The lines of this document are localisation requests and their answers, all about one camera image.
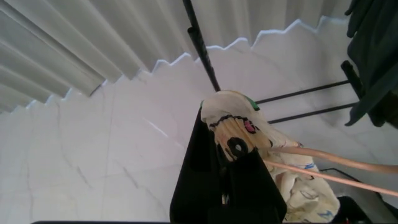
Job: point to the black clothes rack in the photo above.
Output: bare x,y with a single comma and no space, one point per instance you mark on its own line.
202,53

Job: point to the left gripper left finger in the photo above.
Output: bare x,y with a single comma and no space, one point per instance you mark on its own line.
196,180

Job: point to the dark grey long-sleeved shirt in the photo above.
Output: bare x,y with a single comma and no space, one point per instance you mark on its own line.
376,46

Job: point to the pink clothes hanger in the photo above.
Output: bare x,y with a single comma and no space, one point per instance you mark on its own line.
335,158

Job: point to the cream printed garment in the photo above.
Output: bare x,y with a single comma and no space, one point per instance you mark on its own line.
298,193

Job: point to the white curtain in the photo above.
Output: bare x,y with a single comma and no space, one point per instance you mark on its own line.
93,31

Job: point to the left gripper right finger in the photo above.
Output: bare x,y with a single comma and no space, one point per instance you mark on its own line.
252,193

